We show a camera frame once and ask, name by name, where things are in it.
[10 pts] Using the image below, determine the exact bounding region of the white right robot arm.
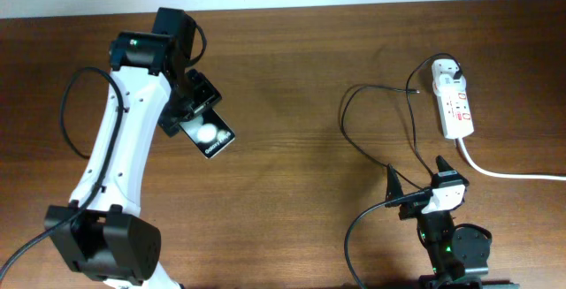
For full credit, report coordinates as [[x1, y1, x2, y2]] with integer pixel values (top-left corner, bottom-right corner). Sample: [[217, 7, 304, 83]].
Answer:
[[386, 156, 493, 288]]

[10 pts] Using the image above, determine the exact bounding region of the white power strip cord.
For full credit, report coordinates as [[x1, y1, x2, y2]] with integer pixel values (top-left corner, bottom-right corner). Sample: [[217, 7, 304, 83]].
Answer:
[[455, 137, 566, 182]]

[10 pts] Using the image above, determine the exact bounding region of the black charger cable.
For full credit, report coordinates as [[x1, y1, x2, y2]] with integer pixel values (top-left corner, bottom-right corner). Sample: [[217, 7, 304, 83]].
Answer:
[[339, 52, 464, 189]]

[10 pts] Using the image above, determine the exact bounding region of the white power strip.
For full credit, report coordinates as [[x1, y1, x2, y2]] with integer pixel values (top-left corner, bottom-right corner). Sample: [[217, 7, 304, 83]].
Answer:
[[432, 59, 474, 140]]

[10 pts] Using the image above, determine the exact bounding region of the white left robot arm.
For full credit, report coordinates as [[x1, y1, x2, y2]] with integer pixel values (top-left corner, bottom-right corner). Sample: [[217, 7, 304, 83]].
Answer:
[[44, 8, 235, 288]]

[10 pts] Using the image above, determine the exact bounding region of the black Galaxy smartphone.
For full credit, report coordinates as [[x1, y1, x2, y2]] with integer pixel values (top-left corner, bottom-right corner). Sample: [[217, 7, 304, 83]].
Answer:
[[180, 110, 235, 159]]

